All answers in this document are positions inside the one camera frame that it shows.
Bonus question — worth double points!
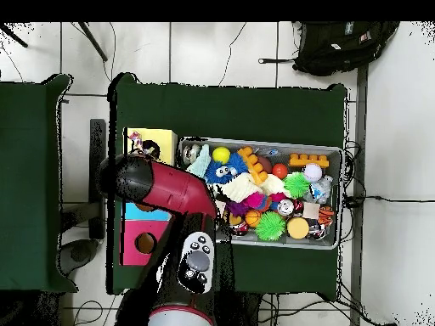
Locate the orange ball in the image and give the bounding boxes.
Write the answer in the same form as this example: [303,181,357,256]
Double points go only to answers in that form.
[272,163,290,180]

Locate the cream knitted cloth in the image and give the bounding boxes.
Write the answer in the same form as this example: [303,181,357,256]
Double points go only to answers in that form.
[217,172,290,204]

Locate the black upright panel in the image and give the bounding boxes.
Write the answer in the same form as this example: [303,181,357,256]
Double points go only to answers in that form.
[88,118,107,240]

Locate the mint green knitted cloth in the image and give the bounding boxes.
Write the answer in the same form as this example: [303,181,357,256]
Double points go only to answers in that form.
[185,143,212,179]

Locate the dark green tablecloth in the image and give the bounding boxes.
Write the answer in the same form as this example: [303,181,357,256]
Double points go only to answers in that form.
[106,72,348,301]
[0,73,79,294]

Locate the wooden box with three holes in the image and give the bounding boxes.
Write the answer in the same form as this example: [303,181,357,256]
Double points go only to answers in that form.
[121,127,178,267]

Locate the green spiky ball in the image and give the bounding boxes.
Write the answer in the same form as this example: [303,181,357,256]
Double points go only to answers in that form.
[254,211,287,242]

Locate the long orange toy block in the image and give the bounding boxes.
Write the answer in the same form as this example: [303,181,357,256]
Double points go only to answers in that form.
[237,146,269,186]

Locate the black tripod leg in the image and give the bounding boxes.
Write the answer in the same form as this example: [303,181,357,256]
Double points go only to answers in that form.
[0,23,29,48]
[78,21,109,63]

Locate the white baseball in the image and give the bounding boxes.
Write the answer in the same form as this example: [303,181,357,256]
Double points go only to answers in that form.
[302,163,323,183]

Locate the green spiky toy with eyes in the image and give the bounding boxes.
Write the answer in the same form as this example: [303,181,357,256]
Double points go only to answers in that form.
[282,171,311,200]

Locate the blue spiky toy with eyes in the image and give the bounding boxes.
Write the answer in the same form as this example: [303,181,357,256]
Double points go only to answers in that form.
[203,153,251,184]

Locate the polka dot cloth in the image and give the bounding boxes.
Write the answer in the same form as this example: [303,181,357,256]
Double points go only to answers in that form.
[127,131,144,153]

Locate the black backpack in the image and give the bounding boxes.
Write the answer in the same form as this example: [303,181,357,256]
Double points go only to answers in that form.
[257,21,401,77]

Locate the yellow ball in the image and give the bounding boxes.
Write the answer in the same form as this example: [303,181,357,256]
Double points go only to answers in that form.
[212,146,231,165]

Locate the grey stand base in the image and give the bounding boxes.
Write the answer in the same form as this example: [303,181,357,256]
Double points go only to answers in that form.
[59,239,100,277]

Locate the shallow clear mesh bin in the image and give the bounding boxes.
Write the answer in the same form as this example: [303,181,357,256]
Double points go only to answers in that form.
[178,136,344,250]

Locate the black power cable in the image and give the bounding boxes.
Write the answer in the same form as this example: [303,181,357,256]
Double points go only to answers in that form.
[364,195,435,204]

